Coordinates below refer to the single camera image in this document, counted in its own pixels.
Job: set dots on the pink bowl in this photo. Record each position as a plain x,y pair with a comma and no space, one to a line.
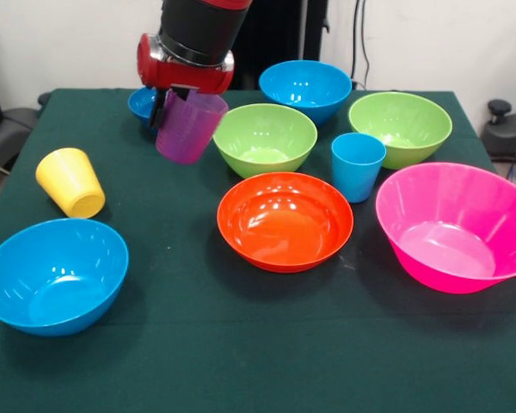
451,241

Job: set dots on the purple cup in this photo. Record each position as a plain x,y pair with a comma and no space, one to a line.
187,131

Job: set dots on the small dark blue bowl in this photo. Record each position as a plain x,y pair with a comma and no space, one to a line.
139,105

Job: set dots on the orange bowl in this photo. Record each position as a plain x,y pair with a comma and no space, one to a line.
285,228

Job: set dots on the green bowl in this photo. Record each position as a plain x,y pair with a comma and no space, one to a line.
400,125
264,142

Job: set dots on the yellow cup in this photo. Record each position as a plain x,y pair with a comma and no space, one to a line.
69,180

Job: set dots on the light blue bowl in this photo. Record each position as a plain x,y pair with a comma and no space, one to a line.
51,279
305,86

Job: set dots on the black pedestal leg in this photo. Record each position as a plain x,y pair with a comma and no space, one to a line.
8,129
507,137

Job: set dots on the light blue cup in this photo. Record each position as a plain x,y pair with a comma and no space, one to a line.
356,172

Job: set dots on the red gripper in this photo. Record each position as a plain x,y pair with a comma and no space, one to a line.
185,77

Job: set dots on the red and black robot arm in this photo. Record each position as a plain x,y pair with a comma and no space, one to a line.
202,26

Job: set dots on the dark green table cloth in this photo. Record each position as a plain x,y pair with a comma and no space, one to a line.
258,344

